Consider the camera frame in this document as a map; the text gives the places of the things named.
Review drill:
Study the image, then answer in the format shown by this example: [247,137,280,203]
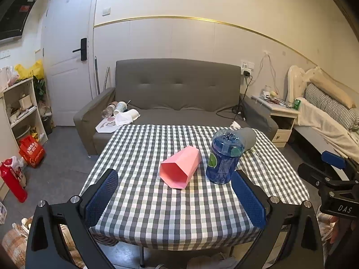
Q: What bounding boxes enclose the yellow plastic bag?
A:
[15,60,45,80]

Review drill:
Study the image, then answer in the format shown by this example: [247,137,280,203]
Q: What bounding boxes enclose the cream blanket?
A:
[297,100,359,161]

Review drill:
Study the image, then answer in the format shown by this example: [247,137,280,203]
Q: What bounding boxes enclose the black waste bin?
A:
[42,116,54,135]

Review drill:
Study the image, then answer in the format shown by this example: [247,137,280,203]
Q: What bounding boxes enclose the brown plaid cloth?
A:
[0,216,85,269]

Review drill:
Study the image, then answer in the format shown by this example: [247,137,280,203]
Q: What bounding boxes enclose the blue plastic bottle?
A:
[206,130,246,185]

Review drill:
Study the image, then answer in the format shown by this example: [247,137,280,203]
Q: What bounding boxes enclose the printed paper cup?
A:
[113,101,128,117]

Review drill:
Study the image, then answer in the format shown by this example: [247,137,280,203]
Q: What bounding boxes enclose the broom stick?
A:
[94,57,101,96]

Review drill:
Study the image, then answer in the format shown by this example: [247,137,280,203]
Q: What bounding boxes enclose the beige pillow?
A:
[309,73,357,110]

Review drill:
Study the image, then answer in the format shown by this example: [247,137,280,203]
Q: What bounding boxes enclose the white cable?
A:
[258,51,281,97]

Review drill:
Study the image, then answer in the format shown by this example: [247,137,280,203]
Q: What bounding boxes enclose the green plant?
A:
[33,75,50,102]

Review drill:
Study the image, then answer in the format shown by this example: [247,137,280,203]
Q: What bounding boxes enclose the white plastic bag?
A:
[0,66,20,89]

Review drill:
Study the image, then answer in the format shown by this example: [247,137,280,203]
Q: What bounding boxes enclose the grey sofa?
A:
[73,59,279,156]

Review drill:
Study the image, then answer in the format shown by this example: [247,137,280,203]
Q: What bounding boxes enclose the black door lock handle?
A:
[72,38,88,61]

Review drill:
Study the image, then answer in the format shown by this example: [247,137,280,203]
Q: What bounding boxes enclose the white cloth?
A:
[114,112,134,127]

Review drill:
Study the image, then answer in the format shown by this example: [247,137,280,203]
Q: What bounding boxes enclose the white shelf unit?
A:
[0,77,49,147]

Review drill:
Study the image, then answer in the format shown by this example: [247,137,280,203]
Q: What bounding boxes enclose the red paper bag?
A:
[19,135,46,169]

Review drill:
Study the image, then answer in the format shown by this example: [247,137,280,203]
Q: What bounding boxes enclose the pink cup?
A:
[159,146,202,190]

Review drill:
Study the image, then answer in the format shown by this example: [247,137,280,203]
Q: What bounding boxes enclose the grey cup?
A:
[234,127,257,153]

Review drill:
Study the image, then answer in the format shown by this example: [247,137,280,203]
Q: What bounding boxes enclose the white door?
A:
[42,0,98,127]

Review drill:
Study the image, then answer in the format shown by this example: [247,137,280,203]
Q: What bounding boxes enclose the checkered tablecloth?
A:
[80,124,310,251]

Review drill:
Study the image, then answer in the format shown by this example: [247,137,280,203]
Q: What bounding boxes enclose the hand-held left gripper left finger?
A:
[25,169,120,269]

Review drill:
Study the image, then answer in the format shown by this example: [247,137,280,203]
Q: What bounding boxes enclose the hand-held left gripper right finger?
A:
[230,169,324,269]

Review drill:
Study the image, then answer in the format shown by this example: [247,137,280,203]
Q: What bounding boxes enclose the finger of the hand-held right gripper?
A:
[297,163,338,188]
[321,151,359,180]

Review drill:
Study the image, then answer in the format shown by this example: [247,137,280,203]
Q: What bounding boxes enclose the black range hood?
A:
[0,0,51,44]

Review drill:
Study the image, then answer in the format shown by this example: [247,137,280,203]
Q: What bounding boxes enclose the black charger cable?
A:
[216,71,253,121]

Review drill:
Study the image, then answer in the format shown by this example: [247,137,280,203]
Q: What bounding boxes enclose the red fire extinguisher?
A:
[0,158,28,204]

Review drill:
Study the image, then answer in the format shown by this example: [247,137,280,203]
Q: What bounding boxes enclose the bed with cream headboard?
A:
[286,65,359,161]

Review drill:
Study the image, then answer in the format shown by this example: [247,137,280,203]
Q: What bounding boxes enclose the person's right hand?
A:
[330,215,341,244]

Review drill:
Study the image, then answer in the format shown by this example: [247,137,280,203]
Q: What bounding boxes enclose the plain white paper cup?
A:
[123,109,141,121]

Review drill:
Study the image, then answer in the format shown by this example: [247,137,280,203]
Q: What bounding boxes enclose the striped pillow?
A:
[304,83,359,131]

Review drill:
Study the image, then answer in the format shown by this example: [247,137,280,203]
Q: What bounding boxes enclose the cream nightstand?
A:
[251,94,301,148]

